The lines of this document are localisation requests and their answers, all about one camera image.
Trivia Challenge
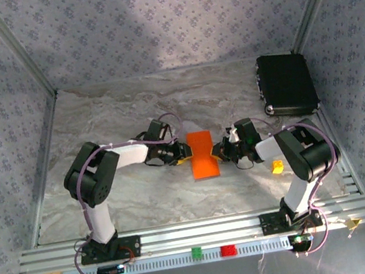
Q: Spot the orange paper sheet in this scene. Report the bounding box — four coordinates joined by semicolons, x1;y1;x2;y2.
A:
184;127;222;181

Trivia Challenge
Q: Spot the yellow toy block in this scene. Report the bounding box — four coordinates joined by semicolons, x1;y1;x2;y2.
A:
269;159;287;176

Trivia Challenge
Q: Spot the black hard case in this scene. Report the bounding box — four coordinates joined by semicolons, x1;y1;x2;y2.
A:
251;47;322;124

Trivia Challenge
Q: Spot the green toy block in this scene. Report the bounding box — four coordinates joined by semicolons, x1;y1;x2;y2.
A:
190;245;204;260

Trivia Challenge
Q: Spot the red toy brick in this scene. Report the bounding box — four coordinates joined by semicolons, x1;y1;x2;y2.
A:
220;243;239;259

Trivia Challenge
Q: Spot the floral patterned backdrop cloth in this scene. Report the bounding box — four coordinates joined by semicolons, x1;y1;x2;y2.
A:
0;0;365;274

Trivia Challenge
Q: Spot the yellow folded paper piece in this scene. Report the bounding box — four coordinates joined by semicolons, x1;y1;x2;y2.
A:
342;216;364;233

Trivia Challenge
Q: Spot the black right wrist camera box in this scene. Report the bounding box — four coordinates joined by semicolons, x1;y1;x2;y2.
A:
224;116;263;148

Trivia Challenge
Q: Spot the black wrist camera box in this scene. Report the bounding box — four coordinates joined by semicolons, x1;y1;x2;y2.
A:
224;116;263;148
140;116;172;144

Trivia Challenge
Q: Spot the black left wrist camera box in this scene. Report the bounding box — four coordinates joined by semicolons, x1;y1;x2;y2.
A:
140;116;172;144

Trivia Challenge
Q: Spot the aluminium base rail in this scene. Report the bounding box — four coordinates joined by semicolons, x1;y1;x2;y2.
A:
15;194;365;274

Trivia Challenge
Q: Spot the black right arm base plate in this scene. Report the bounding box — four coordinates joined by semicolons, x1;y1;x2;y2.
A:
257;204;325;236

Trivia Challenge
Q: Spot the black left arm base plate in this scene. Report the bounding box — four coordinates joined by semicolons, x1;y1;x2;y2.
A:
77;233;144;267

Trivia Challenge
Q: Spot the grey slotted cable duct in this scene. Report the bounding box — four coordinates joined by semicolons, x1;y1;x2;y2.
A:
44;235;294;274

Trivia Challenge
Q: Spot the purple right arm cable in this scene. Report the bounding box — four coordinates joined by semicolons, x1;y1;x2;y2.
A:
248;104;357;262

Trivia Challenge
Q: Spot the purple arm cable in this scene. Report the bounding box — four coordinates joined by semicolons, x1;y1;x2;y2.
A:
52;110;207;274
248;104;357;262

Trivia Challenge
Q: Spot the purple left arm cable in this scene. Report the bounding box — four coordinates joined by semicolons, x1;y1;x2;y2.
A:
52;110;207;274

